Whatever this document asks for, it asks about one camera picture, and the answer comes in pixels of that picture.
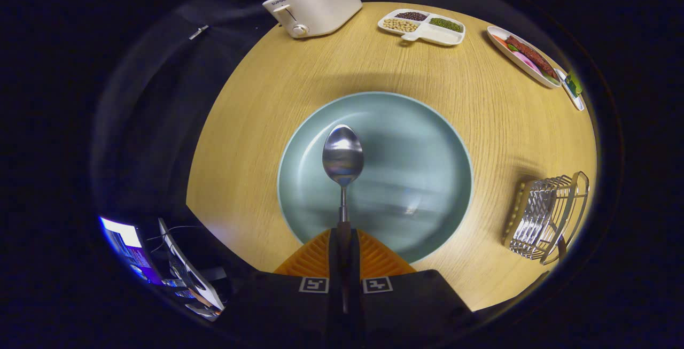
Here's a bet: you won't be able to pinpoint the metal spoon wooden handle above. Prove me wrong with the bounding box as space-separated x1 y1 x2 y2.
322 125 365 315

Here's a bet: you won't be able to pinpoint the white oval food plate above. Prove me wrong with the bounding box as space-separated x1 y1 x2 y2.
486 26 563 89

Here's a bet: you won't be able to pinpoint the white toaster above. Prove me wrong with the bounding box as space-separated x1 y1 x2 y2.
262 0 363 39

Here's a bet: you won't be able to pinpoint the teal round plate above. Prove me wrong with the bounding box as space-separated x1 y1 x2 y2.
277 91 474 264

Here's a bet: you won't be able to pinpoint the small white tray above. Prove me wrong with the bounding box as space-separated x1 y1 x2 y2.
554 68 586 112

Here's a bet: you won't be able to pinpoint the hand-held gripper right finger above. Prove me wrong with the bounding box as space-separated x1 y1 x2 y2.
347 228 477 345

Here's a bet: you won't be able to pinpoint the white divided dish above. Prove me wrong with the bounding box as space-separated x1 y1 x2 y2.
377 9 466 46

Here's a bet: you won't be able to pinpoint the green mung beans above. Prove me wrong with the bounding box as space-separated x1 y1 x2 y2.
430 18 463 33

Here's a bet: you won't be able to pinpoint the green label drink bottle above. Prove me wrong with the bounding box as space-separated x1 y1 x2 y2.
565 69 584 98

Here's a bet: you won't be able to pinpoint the metal wire basket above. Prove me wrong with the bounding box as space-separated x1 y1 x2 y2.
502 171 590 266

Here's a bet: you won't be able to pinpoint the lit monitor screen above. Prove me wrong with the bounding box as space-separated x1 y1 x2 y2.
99 216 164 285

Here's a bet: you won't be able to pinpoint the grey laptop computer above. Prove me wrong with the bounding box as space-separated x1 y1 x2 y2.
158 218 226 321

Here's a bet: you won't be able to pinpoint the yellow soybeans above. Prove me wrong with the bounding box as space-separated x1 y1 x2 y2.
382 18 419 33

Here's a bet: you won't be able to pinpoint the brown meat slab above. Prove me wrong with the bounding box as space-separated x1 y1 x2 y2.
505 35 557 78

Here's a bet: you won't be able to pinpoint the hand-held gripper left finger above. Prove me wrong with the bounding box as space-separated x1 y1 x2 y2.
230 228 343 345

